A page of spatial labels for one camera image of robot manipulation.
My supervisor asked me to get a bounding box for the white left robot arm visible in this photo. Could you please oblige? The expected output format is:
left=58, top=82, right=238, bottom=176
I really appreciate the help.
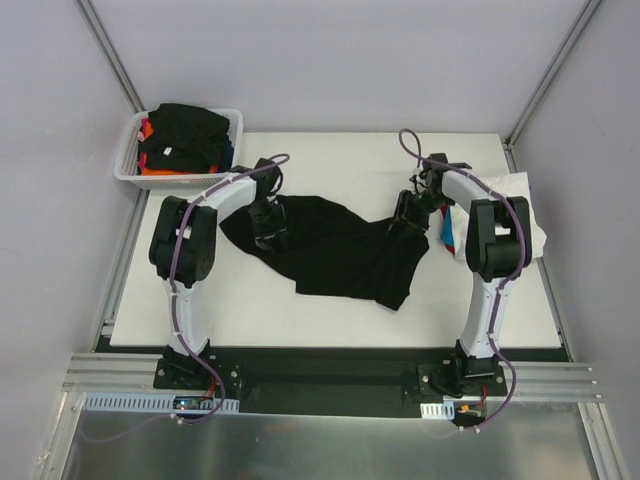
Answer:
left=149, top=153, right=290, bottom=390

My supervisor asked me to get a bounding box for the left aluminium frame post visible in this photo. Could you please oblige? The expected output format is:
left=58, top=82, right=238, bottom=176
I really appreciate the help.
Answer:
left=71, top=1, right=146, bottom=143

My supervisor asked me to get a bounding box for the orange t shirt in basket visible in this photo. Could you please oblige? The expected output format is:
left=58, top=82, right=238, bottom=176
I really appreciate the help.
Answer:
left=138, top=119, right=225, bottom=176

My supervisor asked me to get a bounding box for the right aluminium frame post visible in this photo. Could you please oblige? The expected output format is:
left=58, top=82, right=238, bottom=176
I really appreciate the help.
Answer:
left=503, top=0, right=605, bottom=151

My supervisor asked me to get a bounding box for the pink t shirt in basket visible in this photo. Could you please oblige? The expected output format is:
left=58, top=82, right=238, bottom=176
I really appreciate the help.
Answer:
left=136, top=118, right=149, bottom=175

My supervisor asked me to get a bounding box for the right white cable duct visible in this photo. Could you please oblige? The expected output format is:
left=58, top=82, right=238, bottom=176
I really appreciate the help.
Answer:
left=420, top=401, right=455, bottom=421

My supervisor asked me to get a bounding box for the white t shirt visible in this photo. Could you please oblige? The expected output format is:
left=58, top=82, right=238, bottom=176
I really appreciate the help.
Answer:
left=439, top=170, right=548, bottom=264

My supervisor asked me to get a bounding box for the black t shirt in basket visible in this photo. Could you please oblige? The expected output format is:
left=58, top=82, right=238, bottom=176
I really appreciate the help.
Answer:
left=139, top=103, right=234, bottom=175

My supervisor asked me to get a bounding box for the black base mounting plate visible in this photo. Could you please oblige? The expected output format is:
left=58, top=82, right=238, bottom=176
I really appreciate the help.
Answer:
left=153, top=347, right=507, bottom=418

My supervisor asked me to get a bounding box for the white cable duct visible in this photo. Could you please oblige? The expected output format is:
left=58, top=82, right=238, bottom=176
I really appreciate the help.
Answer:
left=420, top=401, right=455, bottom=421
left=84, top=393, right=220, bottom=415

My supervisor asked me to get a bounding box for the black t shirt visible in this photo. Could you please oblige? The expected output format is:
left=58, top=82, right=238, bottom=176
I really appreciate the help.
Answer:
left=221, top=195, right=429, bottom=311
left=139, top=103, right=234, bottom=175

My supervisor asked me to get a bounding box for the aluminium frame post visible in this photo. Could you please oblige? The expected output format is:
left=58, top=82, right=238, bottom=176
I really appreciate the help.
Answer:
left=503, top=0, right=605, bottom=151
left=71, top=1, right=146, bottom=143

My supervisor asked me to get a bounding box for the aluminium front rail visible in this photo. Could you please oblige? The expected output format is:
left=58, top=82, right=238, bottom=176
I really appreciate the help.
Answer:
left=63, top=353, right=605, bottom=403

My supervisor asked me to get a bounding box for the dark blue t shirt in basket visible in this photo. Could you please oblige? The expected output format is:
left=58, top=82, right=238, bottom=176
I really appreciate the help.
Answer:
left=217, top=134, right=235, bottom=173

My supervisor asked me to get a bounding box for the left white cable duct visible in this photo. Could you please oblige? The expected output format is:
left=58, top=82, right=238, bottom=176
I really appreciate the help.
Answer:
left=84, top=393, right=220, bottom=415

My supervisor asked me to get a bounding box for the white plastic laundry basket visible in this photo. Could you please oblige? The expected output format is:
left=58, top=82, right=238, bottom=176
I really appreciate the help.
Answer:
left=114, top=108, right=244, bottom=190

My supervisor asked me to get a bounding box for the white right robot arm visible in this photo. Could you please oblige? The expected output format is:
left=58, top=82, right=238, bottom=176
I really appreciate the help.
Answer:
left=389, top=153, right=532, bottom=398

